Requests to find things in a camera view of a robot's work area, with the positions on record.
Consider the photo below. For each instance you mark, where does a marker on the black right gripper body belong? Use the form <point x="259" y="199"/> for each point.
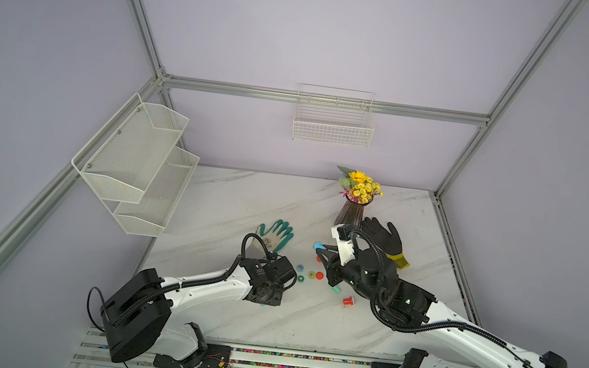
<point x="351" y="273"/>

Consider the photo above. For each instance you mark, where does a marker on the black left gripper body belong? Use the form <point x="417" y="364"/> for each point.
<point x="273" y="298"/>

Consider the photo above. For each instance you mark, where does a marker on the blue stamp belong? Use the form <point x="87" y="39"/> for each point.
<point x="317" y="247"/>

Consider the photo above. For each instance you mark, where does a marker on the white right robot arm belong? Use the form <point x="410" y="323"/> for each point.
<point x="403" y="307"/>

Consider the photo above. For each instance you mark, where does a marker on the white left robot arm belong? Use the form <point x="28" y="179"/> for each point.
<point x="150" y="312"/>

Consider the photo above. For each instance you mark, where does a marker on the red stamp lower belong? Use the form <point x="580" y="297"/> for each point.
<point x="348" y="301"/>

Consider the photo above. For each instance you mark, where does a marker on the green grey work glove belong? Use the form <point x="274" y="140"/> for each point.
<point x="276" y="235"/>

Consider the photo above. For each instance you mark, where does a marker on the black yellow work glove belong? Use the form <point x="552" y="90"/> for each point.
<point x="387" y="239"/>

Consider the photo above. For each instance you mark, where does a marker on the dark glass flower vase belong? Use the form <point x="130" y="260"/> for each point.
<point x="351" y="213"/>

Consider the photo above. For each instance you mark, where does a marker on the yellow artificial flower bouquet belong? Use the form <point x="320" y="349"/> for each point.
<point x="357" y="187"/>

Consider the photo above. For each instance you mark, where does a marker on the white two-tier mesh shelf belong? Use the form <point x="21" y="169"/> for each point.
<point x="136" y="166"/>

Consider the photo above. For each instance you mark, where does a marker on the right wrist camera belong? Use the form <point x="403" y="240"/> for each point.
<point x="346" y="247"/>

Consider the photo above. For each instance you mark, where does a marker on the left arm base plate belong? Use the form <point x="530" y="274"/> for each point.
<point x="214" y="356"/>

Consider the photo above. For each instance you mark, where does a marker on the white wire wall basket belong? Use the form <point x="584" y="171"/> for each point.
<point x="333" y="116"/>

